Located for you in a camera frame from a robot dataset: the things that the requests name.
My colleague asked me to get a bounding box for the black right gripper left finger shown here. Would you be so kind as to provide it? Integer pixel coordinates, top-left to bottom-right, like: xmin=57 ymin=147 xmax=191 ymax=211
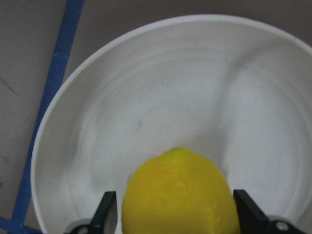
xmin=90 ymin=191 xmax=117 ymax=234

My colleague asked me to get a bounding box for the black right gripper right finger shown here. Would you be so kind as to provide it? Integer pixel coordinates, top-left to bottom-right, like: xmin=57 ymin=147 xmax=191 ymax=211
xmin=233 ymin=190 xmax=269 ymax=234

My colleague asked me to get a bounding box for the yellow lemon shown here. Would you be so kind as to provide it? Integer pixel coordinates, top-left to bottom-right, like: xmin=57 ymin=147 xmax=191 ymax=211
xmin=122 ymin=148 xmax=240 ymax=234

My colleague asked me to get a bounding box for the white round plate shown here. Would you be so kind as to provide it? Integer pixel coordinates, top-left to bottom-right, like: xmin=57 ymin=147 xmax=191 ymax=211
xmin=31 ymin=15 xmax=312 ymax=234

